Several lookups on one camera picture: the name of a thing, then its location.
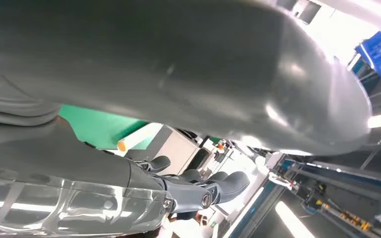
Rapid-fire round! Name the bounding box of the white bottle with yellow cap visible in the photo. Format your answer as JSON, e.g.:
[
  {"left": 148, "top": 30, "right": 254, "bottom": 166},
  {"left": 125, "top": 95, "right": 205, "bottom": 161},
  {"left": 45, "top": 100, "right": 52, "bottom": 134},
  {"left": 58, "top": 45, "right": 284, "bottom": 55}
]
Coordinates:
[{"left": 117, "top": 130, "right": 155, "bottom": 152}]

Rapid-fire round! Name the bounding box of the white machine base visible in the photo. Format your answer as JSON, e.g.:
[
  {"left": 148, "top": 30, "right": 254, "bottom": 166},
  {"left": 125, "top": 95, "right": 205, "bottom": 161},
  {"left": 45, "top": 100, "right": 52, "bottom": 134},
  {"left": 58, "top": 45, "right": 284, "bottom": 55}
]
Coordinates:
[{"left": 146, "top": 124, "right": 211, "bottom": 177}]

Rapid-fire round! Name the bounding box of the green topped table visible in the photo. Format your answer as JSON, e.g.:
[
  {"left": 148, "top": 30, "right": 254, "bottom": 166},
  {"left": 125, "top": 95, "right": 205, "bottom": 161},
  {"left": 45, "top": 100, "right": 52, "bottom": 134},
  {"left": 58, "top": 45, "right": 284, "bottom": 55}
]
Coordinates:
[{"left": 59, "top": 105, "right": 165, "bottom": 152}]

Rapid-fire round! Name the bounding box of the blue aluminium frame rack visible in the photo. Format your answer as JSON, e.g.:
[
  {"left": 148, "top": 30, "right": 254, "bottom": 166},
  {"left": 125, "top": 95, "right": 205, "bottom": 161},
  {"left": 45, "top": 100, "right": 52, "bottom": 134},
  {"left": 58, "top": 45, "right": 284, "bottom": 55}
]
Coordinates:
[{"left": 223, "top": 157, "right": 381, "bottom": 238}]

